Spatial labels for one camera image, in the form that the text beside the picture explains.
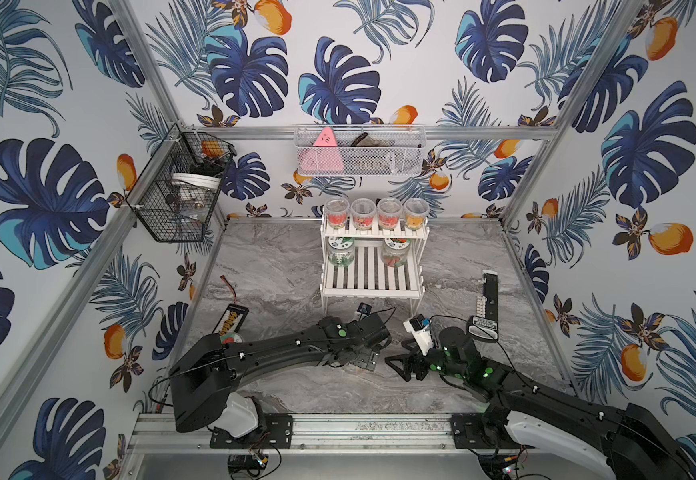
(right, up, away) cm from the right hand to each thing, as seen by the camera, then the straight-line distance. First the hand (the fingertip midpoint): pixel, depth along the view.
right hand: (396, 350), depth 80 cm
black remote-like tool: (+29, +4, +13) cm, 32 cm away
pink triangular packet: (-20, +55, +10) cm, 59 cm away
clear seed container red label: (-2, +37, -2) cm, 37 cm away
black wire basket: (-67, +43, +13) cm, 81 cm away
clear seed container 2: (-16, +37, -2) cm, 41 cm away
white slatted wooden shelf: (-7, +19, +10) cm, 22 cm away
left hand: (-9, +1, -1) cm, 9 cm away
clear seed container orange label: (+5, +37, -2) cm, 38 cm away
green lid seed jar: (-15, +27, +6) cm, 31 cm away
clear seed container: (-9, +37, -3) cm, 38 cm away
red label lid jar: (+1, +27, +6) cm, 27 cm away
